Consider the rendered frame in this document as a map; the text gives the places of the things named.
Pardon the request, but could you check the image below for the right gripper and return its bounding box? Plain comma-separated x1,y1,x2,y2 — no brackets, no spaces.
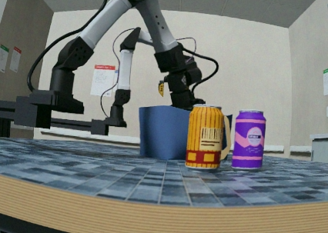
170,89,199,112

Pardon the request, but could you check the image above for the yellow striped drink can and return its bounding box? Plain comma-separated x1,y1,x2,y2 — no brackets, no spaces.
186,105,224,173

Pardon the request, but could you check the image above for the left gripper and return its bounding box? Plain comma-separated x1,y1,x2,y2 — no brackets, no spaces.
159,76,167,97

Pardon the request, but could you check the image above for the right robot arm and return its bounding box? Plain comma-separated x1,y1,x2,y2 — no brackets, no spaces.
32,0,202,105

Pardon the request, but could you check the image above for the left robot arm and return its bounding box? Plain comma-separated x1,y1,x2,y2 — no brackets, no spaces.
105,27,153,123

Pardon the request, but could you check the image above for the purple drink can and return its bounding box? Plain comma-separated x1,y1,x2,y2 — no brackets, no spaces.
232,109,266,172

